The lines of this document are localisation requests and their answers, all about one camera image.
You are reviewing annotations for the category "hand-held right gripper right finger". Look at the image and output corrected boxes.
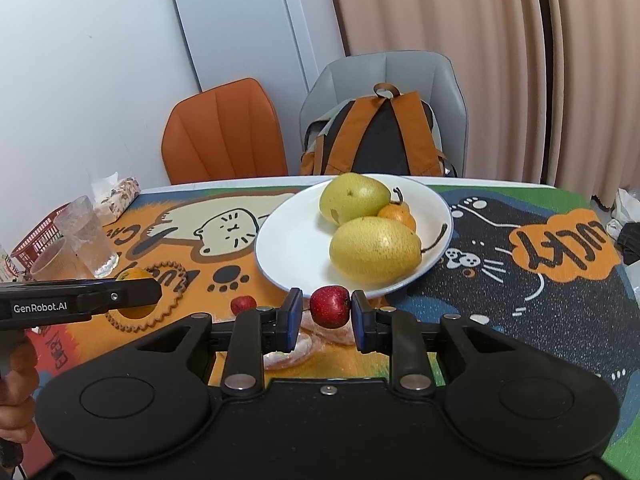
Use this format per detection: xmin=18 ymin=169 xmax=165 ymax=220
xmin=351 ymin=289 xmax=524 ymax=396

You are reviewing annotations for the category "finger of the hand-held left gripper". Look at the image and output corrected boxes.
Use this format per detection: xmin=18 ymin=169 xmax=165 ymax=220
xmin=75 ymin=278 xmax=164 ymax=317

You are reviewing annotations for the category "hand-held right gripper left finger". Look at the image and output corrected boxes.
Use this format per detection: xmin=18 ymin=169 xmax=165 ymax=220
xmin=131 ymin=287 xmax=304 ymax=396

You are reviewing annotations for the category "orange mandarin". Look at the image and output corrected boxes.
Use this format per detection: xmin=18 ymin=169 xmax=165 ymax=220
xmin=377 ymin=201 xmax=417 ymax=234
xmin=115 ymin=268 xmax=156 ymax=319

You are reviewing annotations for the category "plastic-wrapped pink sausage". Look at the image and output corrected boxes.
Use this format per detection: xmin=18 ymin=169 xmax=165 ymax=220
xmin=262 ymin=319 xmax=359 ymax=372

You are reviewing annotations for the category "white plate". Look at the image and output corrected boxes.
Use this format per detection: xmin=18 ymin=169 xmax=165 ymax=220
xmin=254 ymin=173 xmax=454 ymax=297

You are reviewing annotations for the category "elongated yellow-green pear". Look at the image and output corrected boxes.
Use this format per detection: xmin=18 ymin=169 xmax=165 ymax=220
xmin=328 ymin=216 xmax=424 ymax=284

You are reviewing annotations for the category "round yellow-green pear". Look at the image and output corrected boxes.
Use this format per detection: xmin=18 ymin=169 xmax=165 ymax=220
xmin=318 ymin=172 xmax=391 ymax=226

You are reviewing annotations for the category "person's left hand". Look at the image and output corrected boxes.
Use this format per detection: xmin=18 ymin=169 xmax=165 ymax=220
xmin=0 ymin=344 xmax=40 ymax=444

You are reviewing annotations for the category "clear plastic cup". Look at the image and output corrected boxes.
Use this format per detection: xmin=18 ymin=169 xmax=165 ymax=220
xmin=53 ymin=195 xmax=120 ymax=279
xmin=29 ymin=237 xmax=84 ymax=281

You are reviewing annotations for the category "red plastic basket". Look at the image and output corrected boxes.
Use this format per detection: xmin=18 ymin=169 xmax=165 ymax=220
xmin=9 ymin=202 xmax=71 ymax=271

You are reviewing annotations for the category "patterned tissue box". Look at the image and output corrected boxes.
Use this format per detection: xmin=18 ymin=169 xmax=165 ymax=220
xmin=92 ymin=172 xmax=142 ymax=224

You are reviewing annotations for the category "printed cartoon table mat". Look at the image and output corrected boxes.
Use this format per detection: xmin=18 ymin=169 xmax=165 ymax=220
xmin=0 ymin=182 xmax=640 ymax=461

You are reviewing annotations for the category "orange and black backpack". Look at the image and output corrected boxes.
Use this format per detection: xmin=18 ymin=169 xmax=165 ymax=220
xmin=299 ymin=82 xmax=457 ymax=177

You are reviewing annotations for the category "orange chair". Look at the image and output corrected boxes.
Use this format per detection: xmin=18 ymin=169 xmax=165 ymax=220
xmin=162 ymin=78 xmax=289 ymax=186

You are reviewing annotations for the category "grey chair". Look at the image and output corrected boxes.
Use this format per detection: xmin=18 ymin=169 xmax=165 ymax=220
xmin=298 ymin=50 xmax=469 ymax=179

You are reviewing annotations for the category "black bag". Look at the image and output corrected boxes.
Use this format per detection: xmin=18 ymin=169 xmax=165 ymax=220
xmin=614 ymin=219 xmax=640 ymax=266

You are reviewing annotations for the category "white refrigerator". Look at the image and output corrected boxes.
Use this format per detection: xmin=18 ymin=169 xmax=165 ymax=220
xmin=172 ymin=0 xmax=347 ymax=97

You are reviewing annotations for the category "white plastic bag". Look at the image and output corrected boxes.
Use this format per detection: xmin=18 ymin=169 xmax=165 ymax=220
xmin=607 ymin=187 xmax=640 ymax=226

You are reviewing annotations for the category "pink curtain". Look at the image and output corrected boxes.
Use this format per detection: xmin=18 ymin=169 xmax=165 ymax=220
xmin=324 ymin=0 xmax=548 ymax=183
xmin=542 ymin=0 xmax=640 ymax=201

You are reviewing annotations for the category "brown wavy cord loop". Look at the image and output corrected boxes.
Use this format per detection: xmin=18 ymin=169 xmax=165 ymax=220
xmin=104 ymin=259 xmax=189 ymax=334

